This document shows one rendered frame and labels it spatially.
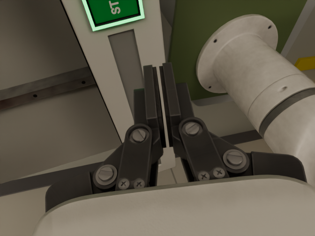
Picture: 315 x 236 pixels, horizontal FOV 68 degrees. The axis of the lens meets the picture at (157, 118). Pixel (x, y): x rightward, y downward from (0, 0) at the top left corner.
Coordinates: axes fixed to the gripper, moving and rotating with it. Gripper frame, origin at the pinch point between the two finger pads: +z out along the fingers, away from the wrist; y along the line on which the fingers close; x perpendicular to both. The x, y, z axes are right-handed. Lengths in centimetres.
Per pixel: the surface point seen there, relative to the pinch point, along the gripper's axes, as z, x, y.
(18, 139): 23, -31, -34
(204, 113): 122, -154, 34
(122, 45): 15.4, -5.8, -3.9
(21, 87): 23.8, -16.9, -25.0
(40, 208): 59, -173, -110
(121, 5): 14.8, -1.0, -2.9
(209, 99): 33, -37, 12
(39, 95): 22.4, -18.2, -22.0
